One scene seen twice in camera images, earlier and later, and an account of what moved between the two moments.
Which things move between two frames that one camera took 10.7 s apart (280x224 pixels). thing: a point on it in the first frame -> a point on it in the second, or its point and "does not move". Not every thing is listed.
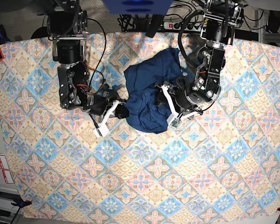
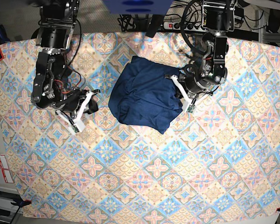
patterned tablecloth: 229,160 does not move
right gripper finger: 173,120 -> 185,101
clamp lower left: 20,203 does not move
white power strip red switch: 194,26 does not move
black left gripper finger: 122,111 -> 92,106
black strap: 156,22 does not move
